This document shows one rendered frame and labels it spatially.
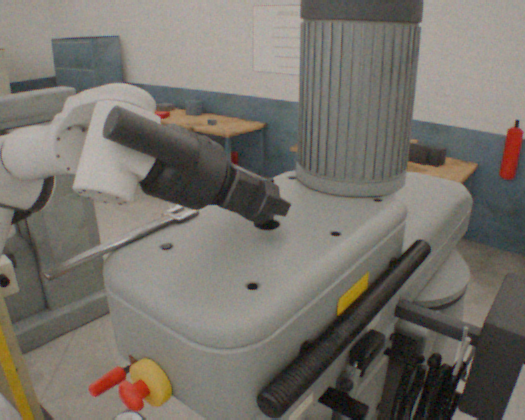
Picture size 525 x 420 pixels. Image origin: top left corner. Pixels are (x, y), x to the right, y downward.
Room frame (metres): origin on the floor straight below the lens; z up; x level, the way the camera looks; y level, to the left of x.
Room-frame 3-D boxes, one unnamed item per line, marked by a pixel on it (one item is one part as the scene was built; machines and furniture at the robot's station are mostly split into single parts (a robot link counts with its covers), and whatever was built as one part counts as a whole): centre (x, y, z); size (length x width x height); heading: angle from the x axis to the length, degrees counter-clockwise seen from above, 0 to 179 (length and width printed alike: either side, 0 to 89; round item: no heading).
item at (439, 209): (0.97, -0.32, 1.66); 0.80 x 0.23 x 0.20; 142
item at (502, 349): (0.60, -0.46, 1.62); 0.20 x 0.09 x 0.21; 142
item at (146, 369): (0.39, 0.14, 1.76); 0.06 x 0.02 x 0.06; 52
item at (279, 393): (0.51, -0.14, 1.79); 0.45 x 0.04 x 0.04; 142
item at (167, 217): (0.52, 0.18, 1.89); 0.24 x 0.04 x 0.01; 144
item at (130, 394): (0.38, 0.15, 1.76); 0.04 x 0.03 x 0.04; 52
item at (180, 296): (0.59, -0.02, 1.81); 0.47 x 0.26 x 0.16; 142
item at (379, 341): (0.54, -0.15, 1.66); 0.12 x 0.04 x 0.04; 142
